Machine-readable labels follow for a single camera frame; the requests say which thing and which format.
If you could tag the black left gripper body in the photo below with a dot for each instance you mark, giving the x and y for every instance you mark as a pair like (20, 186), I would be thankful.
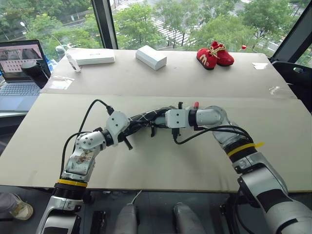
(126, 129)

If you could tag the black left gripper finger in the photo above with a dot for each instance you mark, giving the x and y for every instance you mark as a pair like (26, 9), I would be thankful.
(128, 143)
(139, 124)

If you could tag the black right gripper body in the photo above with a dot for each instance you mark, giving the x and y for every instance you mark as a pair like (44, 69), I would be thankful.
(161, 126)

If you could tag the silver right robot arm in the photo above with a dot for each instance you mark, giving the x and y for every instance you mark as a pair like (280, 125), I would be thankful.
(253, 165)

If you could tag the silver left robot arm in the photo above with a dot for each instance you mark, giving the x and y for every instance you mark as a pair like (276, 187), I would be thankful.
(80, 158)

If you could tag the large cardboard sheet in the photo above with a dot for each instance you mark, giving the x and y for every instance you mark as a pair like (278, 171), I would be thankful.
(156, 158)

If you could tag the cardboard sheet with tape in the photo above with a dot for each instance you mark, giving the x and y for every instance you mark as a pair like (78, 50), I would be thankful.
(170, 80)

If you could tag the white rectangular box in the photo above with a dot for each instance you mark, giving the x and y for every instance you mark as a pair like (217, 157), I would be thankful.
(151, 57)

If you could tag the dark rounded grey shape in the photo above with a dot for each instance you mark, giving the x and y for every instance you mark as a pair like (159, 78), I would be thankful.
(127, 219)
(187, 219)

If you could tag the red shoe with yellow M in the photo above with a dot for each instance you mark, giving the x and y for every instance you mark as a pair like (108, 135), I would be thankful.
(206, 58)

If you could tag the flat white box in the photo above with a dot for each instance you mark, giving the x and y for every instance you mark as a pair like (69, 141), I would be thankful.
(93, 57)

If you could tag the clear tape patch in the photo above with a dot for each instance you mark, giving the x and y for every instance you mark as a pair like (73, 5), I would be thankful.
(59, 83)
(260, 65)
(276, 90)

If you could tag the black block under table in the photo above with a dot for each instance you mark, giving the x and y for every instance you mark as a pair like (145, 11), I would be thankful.
(98, 223)

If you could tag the white handheld tool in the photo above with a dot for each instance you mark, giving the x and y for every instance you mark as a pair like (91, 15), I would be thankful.
(72, 62)

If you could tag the plain red shoe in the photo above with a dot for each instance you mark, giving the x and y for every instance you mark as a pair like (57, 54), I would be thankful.
(225, 57)

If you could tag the blue and white bag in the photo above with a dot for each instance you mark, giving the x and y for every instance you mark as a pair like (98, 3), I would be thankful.
(52, 64)

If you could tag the dark window pillar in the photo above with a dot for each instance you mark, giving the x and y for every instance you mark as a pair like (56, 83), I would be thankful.
(104, 24)

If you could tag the black cylindrical device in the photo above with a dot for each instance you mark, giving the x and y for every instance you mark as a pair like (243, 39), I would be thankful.
(36, 74)

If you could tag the open laptop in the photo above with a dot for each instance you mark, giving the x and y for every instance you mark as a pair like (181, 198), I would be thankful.
(19, 80)

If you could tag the person's worn white sneaker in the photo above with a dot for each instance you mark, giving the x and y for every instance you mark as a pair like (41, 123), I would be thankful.
(22, 208)

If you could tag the person's grey trouser leg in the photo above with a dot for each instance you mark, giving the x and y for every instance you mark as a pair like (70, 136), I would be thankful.
(6, 204)

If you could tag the black chair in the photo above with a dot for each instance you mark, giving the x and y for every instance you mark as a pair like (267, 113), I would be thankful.
(292, 80)

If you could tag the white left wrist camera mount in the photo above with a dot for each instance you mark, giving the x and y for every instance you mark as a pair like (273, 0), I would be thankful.
(116, 125)

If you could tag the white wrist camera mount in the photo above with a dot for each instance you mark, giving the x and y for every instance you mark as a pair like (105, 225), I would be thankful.
(116, 125)
(176, 118)

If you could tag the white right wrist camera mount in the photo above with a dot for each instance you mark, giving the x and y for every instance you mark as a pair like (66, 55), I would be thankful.
(176, 118)

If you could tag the dark slanted window frame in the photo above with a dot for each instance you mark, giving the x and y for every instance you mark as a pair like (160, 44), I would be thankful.
(292, 29)

